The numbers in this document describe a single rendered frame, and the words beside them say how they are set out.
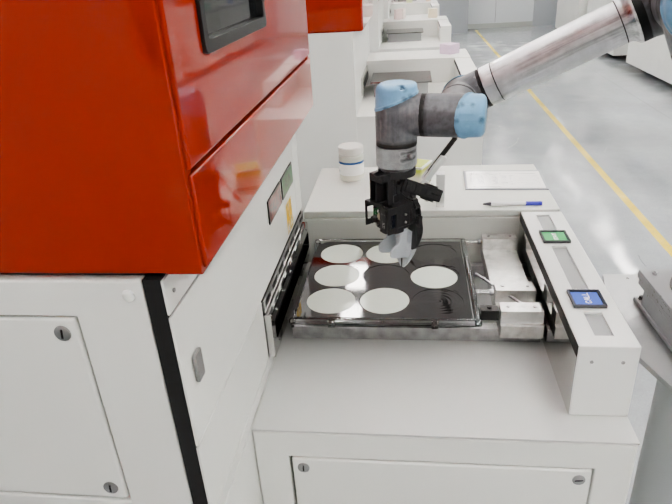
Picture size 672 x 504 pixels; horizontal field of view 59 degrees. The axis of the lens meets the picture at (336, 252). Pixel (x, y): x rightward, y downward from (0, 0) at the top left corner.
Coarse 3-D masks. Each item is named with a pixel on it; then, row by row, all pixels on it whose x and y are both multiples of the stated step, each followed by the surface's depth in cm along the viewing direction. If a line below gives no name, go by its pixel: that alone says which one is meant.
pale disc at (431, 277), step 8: (416, 272) 130; (424, 272) 130; (432, 272) 130; (440, 272) 129; (448, 272) 129; (416, 280) 127; (424, 280) 126; (432, 280) 126; (440, 280) 126; (448, 280) 126; (456, 280) 126
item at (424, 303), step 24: (312, 264) 136; (336, 264) 136; (360, 264) 135; (384, 264) 134; (408, 264) 134; (432, 264) 133; (456, 264) 132; (312, 288) 126; (360, 288) 125; (408, 288) 124; (432, 288) 123; (456, 288) 123; (312, 312) 118; (360, 312) 117; (408, 312) 116; (432, 312) 115; (456, 312) 115
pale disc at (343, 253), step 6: (336, 246) 144; (342, 246) 144; (348, 246) 144; (354, 246) 144; (324, 252) 142; (330, 252) 142; (336, 252) 141; (342, 252) 141; (348, 252) 141; (354, 252) 141; (360, 252) 141; (324, 258) 139; (330, 258) 139; (336, 258) 138; (342, 258) 138; (348, 258) 138; (354, 258) 138
